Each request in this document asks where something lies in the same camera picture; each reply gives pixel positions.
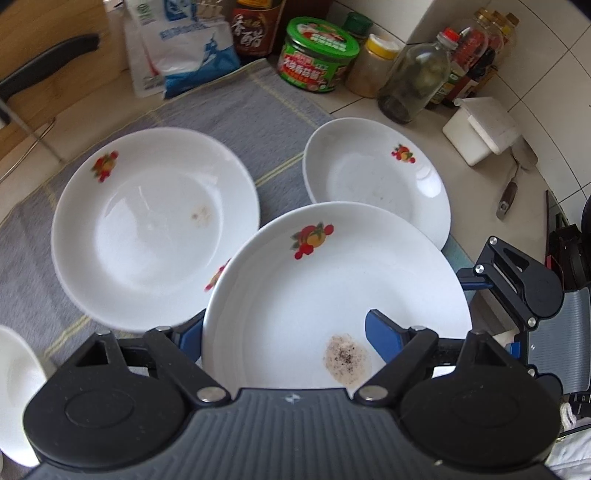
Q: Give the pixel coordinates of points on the dark vinegar bottle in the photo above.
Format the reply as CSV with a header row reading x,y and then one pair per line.
x,y
254,32

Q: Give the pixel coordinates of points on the green-lidded sauce jar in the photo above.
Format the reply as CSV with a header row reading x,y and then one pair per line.
x,y
314,60

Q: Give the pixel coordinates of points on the dark soy sauce bottle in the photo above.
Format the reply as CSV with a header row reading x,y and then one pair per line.
x,y
471,64

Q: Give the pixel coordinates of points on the clear glass bottle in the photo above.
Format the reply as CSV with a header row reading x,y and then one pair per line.
x,y
411,83

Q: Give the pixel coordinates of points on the yellow-lidded spice jar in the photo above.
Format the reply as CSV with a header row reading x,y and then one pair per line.
x,y
369,69

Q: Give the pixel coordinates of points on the grey checked cloth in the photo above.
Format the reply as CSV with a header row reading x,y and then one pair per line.
x,y
258,115

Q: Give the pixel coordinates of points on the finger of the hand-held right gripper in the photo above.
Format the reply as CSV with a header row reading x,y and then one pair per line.
x,y
511,350
473,280

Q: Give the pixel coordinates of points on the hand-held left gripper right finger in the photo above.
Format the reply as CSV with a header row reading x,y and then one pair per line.
x,y
381,332

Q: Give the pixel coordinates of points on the green-capped bottle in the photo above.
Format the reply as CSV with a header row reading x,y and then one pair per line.
x,y
358,23

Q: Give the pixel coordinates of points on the small gold-capped bottle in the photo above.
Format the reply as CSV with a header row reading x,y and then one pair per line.
x,y
510,25

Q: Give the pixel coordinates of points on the plain white bowl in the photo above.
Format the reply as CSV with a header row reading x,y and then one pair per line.
x,y
18,397

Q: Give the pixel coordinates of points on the metal spatula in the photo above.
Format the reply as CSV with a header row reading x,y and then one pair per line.
x,y
524,157

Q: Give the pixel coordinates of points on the white plate with fruit print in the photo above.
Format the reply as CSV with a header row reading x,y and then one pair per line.
x,y
152,230
323,295
369,175

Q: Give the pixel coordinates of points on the white and blue salt bag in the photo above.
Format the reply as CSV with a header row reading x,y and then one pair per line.
x,y
184,50

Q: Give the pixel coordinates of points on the white lidded container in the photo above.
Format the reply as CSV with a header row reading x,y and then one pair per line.
x,y
466,134

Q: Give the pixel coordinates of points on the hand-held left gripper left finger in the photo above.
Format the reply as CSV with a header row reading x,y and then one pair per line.
x,y
191,334

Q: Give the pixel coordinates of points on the wooden cutting board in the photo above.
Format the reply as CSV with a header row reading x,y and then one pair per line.
x,y
51,21

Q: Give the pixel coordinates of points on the teal cloth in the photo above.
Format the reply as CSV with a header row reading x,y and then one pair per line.
x,y
459,256

